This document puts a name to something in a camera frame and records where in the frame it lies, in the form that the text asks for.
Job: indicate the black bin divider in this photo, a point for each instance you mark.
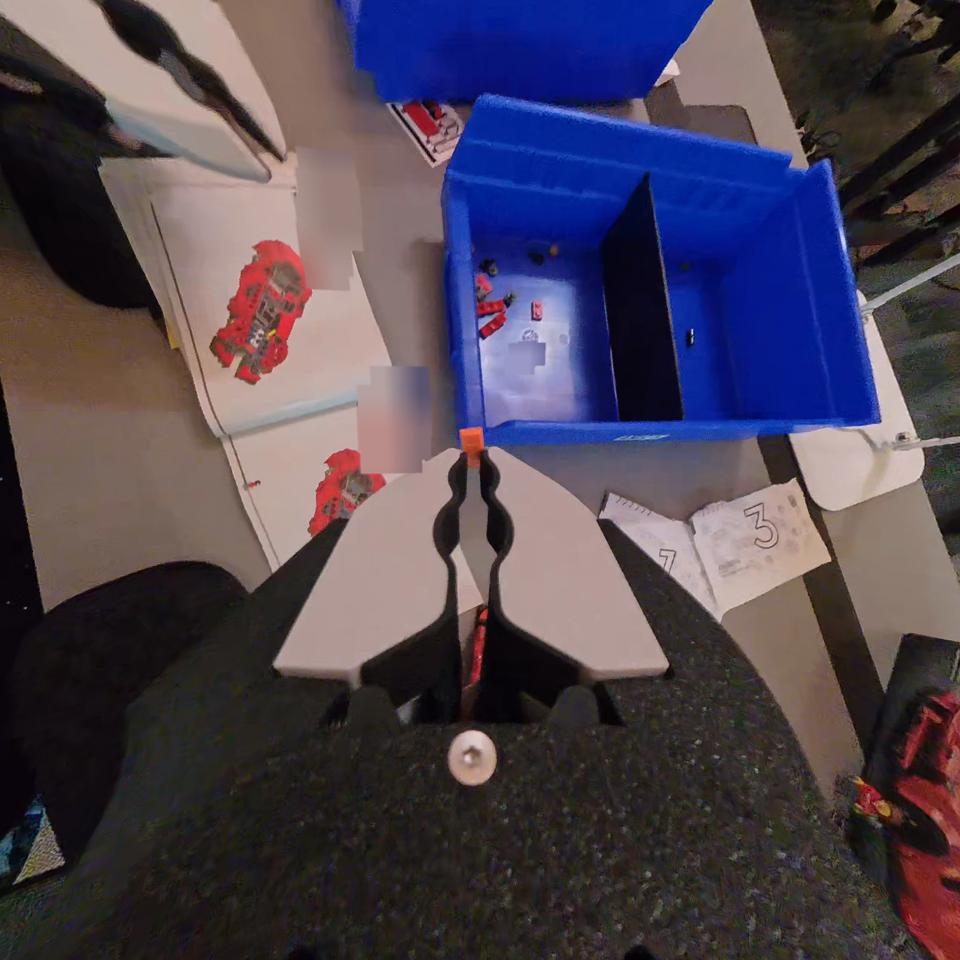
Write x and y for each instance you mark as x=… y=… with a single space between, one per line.
x=641 y=315

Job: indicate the white flat board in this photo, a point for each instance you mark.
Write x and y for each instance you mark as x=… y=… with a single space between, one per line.
x=862 y=472

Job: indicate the red toy brick car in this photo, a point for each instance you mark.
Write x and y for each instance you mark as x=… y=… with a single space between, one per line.
x=476 y=652

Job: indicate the white sticker sheet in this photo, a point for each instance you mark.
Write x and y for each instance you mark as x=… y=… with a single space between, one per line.
x=431 y=131

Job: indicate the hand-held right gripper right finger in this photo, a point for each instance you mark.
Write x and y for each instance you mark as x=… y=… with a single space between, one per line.
x=570 y=592

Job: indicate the small orange toy brick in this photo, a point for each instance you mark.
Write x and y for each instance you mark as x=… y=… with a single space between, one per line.
x=472 y=440

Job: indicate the white printed paper bag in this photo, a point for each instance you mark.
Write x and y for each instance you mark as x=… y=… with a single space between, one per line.
x=652 y=536
x=780 y=555

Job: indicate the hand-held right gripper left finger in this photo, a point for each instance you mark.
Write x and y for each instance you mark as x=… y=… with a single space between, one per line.
x=360 y=577

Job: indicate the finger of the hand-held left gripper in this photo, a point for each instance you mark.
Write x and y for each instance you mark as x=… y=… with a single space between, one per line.
x=187 y=135
x=232 y=67

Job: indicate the toy car instruction booklet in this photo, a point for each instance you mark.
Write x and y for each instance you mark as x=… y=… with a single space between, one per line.
x=225 y=247

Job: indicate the toy car set box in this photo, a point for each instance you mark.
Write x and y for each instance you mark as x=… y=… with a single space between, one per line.
x=930 y=787

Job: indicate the blue divided storage bin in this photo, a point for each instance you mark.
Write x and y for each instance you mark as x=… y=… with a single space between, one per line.
x=780 y=300

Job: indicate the black table frame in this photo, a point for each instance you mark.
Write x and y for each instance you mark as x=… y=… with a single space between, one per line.
x=911 y=150

